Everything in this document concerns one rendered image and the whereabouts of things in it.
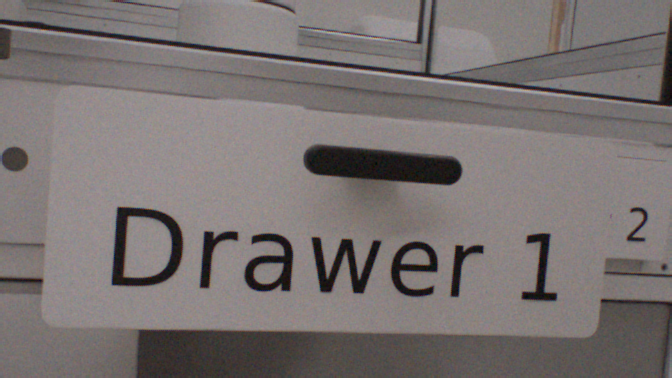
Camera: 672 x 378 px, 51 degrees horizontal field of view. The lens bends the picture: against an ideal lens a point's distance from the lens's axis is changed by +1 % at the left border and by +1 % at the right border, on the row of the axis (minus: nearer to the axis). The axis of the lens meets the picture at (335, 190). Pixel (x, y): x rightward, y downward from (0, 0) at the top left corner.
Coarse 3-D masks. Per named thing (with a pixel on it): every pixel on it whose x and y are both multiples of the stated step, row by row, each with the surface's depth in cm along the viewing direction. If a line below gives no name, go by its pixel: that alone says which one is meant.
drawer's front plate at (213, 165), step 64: (64, 128) 31; (128, 128) 32; (192, 128) 32; (256, 128) 33; (320, 128) 34; (384, 128) 35; (448, 128) 36; (64, 192) 31; (128, 192) 32; (192, 192) 33; (256, 192) 34; (320, 192) 34; (384, 192) 35; (448, 192) 36; (512, 192) 37; (576, 192) 38; (64, 256) 32; (128, 256) 32; (192, 256) 33; (256, 256) 34; (384, 256) 36; (448, 256) 36; (512, 256) 37; (576, 256) 38; (64, 320) 32; (128, 320) 32; (192, 320) 33; (256, 320) 34; (320, 320) 35; (384, 320) 36; (448, 320) 37; (512, 320) 38; (576, 320) 39
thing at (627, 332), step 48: (0, 288) 64; (624, 288) 80; (144, 336) 67; (192, 336) 69; (240, 336) 70; (288, 336) 71; (336, 336) 72; (384, 336) 74; (432, 336) 75; (480, 336) 77; (528, 336) 78; (624, 336) 82
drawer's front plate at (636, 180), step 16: (624, 160) 76; (640, 160) 76; (624, 176) 76; (640, 176) 77; (656, 176) 77; (624, 192) 76; (640, 192) 77; (656, 192) 77; (624, 208) 76; (656, 208) 77; (624, 224) 77; (656, 224) 78; (608, 240) 76; (624, 240) 77; (656, 240) 78; (608, 256) 76; (624, 256) 77; (640, 256) 77; (656, 256) 78
